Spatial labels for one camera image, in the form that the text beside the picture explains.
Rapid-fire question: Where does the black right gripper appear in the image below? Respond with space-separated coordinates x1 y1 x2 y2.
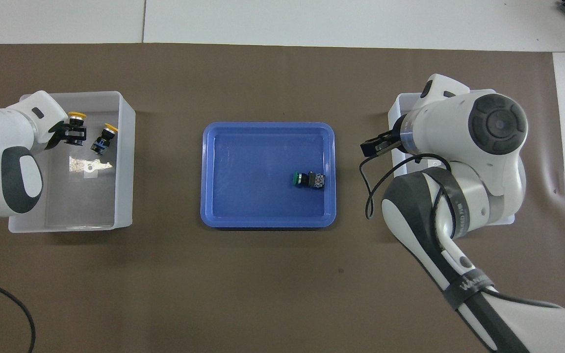
360 128 405 157

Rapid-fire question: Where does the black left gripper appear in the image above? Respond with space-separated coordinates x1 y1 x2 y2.
47 121 87 150

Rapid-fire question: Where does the yellow push button switch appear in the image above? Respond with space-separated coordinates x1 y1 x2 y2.
67 112 88 147
90 123 119 155

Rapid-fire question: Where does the green push button switch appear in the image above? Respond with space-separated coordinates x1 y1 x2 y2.
292 171 326 190

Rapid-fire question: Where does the translucent white plastic box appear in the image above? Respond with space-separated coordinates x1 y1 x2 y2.
387 89 515 227
8 91 136 234

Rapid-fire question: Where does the blue plastic tray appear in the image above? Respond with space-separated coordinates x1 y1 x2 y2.
200 122 337 229

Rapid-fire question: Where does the brown table mat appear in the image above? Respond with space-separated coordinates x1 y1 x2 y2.
0 43 565 353

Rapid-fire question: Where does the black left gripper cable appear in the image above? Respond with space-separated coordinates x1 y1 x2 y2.
0 274 35 353

